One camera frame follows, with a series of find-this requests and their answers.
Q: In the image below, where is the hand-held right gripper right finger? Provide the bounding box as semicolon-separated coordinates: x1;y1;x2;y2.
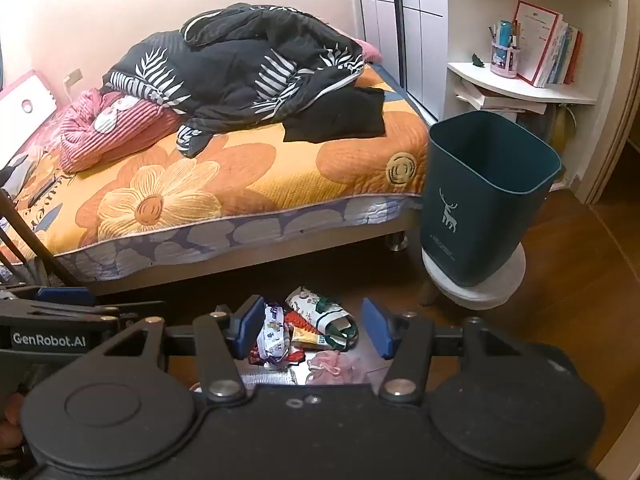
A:
361;297;531;405

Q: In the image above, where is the yellow white snack packet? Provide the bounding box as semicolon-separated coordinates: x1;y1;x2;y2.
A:
290;325;331;349

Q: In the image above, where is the white purple snack wrapper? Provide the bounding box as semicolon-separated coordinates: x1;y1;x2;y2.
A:
249;302;292;363

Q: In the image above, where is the black cloth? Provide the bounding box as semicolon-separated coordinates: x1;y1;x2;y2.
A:
282;86;387;143

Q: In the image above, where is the bed with orange floral cover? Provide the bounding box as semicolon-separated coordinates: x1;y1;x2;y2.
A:
0;60;436;291

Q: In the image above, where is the stack of books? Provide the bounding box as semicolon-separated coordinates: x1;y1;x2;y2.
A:
455;80;548;116

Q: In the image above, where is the white shelf unit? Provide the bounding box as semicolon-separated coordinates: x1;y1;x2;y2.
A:
442;0;631;196

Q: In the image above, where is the green white snack bag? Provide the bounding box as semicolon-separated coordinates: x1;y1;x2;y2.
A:
285;286;360;352

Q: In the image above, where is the pink striped blanket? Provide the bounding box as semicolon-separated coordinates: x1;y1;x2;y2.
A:
59;87;183;173

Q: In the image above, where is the blue bed sheet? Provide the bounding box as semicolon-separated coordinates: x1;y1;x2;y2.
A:
372;62;433;126

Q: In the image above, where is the white round stool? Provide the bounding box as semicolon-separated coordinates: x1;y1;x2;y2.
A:
417;242;527;311

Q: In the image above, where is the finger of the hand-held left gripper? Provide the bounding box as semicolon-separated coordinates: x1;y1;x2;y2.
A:
0;286;167;328
36;286;97;308

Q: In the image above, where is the white sliding wardrobe door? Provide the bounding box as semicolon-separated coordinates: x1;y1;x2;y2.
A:
355;0;448;121

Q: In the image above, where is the dark wooden rack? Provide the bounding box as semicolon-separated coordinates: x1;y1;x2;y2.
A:
0;190;81;288

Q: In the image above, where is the yellow thermos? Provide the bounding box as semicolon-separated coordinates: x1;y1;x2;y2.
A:
550;105;573;146

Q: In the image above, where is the white pink-edged board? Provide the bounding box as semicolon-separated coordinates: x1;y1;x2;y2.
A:
0;70;56;121

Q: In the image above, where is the bunch of pens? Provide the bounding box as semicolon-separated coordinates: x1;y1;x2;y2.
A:
489;19;521;51

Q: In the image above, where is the red mesh net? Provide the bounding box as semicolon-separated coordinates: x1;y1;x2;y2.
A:
284;309;317;335

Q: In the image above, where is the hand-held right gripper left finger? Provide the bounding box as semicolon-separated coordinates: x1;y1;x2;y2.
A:
100;295;266;405

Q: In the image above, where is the clear plastic wrapper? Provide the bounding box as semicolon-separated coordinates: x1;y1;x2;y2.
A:
240;367;297;386

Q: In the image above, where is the row of books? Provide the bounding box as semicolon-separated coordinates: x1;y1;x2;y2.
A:
545;20;585;86

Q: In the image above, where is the red-bordered book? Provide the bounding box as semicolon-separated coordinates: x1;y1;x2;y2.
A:
510;0;563;88

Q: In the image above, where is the pink pen holder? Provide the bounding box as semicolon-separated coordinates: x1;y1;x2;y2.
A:
490;42;522;79

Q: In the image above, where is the person's left hand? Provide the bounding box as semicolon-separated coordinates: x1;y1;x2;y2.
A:
0;392;25;453

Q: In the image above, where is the teal deer-print trash bin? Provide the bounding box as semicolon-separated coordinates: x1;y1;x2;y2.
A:
419;111;563;288

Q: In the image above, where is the black leaf-print quilt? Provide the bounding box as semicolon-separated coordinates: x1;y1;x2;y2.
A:
102;4;368;158

